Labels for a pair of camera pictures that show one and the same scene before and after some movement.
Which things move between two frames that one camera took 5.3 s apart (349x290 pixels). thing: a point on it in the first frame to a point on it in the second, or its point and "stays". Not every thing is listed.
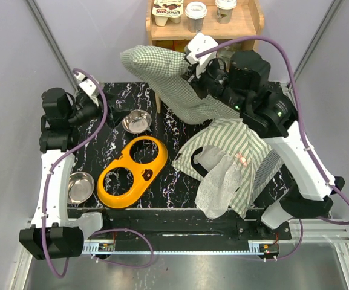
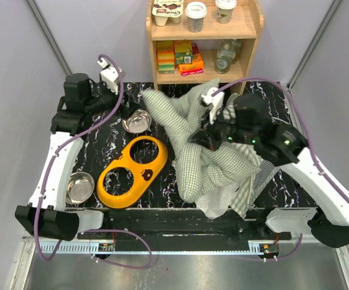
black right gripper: x=197 y=84 to x=207 y=139
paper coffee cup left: x=195 y=12 stays
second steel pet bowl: x=80 y=186 stays
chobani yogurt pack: x=165 y=10 stays
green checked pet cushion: x=163 y=69 to x=201 y=171
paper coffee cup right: x=224 y=10 stays
